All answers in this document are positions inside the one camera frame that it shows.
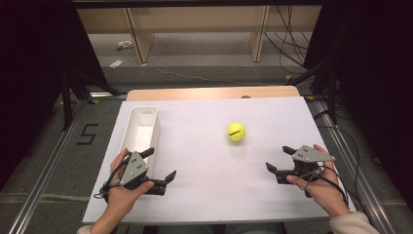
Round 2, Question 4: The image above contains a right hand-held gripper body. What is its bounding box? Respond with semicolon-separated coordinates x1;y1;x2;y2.
291;144;336;182

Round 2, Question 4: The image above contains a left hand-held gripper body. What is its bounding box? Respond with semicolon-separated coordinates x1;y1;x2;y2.
120;150;157;196

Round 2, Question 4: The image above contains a white rectangular plastic bin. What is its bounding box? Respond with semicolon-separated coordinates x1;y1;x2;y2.
118;105;162;178

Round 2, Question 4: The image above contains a yellow tennis ball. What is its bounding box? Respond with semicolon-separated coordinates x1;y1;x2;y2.
226;122;246;142

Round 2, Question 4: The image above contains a person's left hand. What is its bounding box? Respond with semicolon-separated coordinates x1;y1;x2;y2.
105;148;155;215

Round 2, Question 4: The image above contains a person's right hand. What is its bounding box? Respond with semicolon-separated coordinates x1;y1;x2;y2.
285;144;352;217

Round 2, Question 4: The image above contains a white board mat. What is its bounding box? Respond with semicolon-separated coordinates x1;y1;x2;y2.
82;96;359;225

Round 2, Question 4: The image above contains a black metal stand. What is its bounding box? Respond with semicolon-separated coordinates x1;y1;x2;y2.
59;69;123;132
286;58;339;125

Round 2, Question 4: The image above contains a light wooden table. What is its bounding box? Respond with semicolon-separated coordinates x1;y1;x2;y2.
126;85;301;101

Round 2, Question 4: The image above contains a dark curtain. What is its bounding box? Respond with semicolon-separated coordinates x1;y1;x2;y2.
304;0;413;209
0;0;109;193

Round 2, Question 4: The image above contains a small white floor device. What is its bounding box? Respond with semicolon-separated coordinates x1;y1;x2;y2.
116;40;134;52

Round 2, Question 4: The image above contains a beige wooden desk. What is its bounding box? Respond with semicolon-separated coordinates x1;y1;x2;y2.
76;4;322;64

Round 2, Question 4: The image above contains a left hand-held gripper black cable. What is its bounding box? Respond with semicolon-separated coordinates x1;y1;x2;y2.
94;155;131;200

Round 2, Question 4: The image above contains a black floor cable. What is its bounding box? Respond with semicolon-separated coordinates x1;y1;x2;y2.
313;108;367;213

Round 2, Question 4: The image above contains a short aluminium floor rail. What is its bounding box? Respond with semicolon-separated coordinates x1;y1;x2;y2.
89;92;129;99

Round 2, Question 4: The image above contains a thin white floor cable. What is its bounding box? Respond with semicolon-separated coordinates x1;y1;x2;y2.
155;65;271;88

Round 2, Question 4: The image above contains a bundle of hanging black cables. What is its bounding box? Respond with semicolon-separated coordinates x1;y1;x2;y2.
263;4;314;76

